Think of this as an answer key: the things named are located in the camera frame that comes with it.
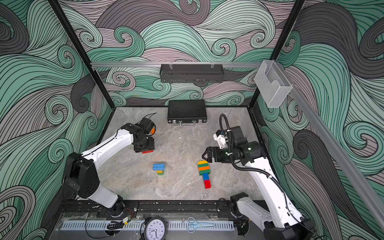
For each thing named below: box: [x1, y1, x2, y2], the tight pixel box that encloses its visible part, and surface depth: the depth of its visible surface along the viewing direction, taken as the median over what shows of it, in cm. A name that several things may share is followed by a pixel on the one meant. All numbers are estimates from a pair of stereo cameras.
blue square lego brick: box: [200, 172, 211, 181], surface depth 86 cm
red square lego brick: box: [204, 179, 212, 189], surface depth 81 cm
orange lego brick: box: [198, 166, 210, 171], surface depth 87 cm
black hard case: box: [167, 99, 207, 128], surface depth 112 cm
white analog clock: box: [140, 217, 169, 240], surface depth 67 cm
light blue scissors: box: [187, 216, 215, 233], surface depth 71 cm
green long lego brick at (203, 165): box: [197, 163, 209, 168], surface depth 89 cm
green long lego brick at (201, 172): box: [199, 169, 211, 176], surface depth 87 cm
